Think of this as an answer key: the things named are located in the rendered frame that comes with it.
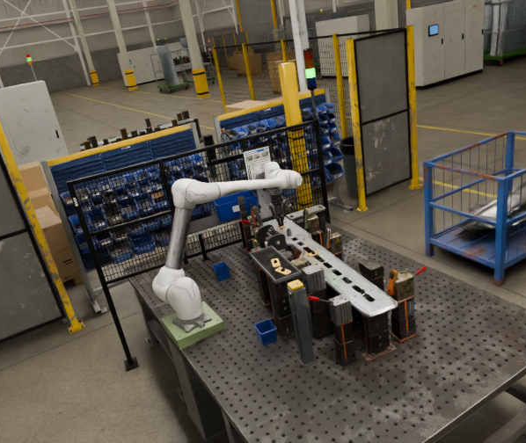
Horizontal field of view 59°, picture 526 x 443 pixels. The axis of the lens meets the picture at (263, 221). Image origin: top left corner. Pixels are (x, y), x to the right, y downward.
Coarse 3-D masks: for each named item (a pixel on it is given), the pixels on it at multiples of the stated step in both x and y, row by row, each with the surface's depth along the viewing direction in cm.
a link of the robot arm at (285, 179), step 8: (280, 176) 288; (288, 176) 288; (296, 176) 287; (216, 184) 273; (224, 184) 277; (232, 184) 281; (240, 184) 282; (248, 184) 283; (256, 184) 283; (264, 184) 284; (272, 184) 284; (280, 184) 287; (288, 184) 288; (296, 184) 287; (224, 192) 276
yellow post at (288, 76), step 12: (288, 72) 348; (288, 84) 351; (288, 96) 354; (288, 108) 359; (288, 120) 365; (300, 120) 364; (288, 132) 372; (300, 144) 370; (300, 156) 374; (300, 204) 392; (312, 204) 392
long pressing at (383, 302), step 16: (272, 224) 330; (288, 224) 325; (288, 240) 302; (304, 240) 298; (304, 256) 279; (320, 256) 275; (352, 272) 252; (336, 288) 240; (352, 288) 238; (368, 288) 236; (352, 304) 226; (368, 304) 223; (384, 304) 221
